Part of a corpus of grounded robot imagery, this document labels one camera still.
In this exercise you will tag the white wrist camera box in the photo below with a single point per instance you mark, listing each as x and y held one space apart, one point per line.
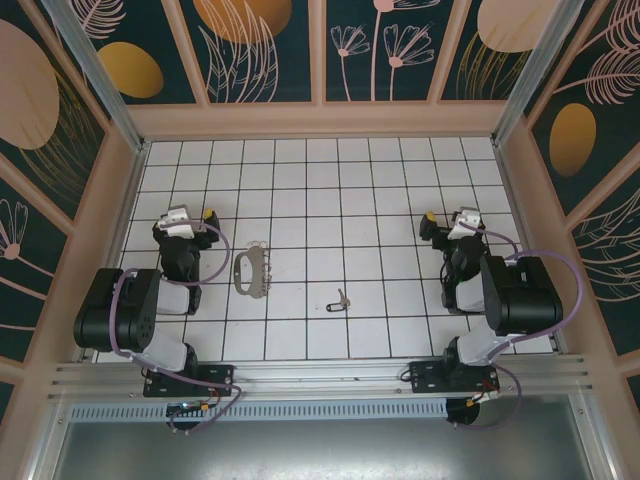
177 222
467 225

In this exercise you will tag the metal key holder with rings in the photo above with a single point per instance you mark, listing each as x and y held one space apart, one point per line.
260 270

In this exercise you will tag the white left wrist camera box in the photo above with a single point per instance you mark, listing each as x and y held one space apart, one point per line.
177 222

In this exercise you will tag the grey metal sheet panel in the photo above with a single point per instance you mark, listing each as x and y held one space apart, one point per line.
320 450

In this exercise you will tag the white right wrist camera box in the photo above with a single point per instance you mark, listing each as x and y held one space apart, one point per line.
467 225

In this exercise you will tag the aluminium mounting rail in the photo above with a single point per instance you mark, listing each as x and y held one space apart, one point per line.
320 380

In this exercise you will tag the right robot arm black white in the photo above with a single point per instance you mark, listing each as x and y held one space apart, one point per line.
525 300

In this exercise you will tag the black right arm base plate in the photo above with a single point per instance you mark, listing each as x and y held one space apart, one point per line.
425 377

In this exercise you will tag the silver key with black loop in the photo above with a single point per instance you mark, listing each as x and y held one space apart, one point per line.
342 300

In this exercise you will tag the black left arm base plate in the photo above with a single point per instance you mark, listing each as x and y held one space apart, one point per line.
215 380

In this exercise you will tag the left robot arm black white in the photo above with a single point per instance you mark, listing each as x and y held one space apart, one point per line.
125 310

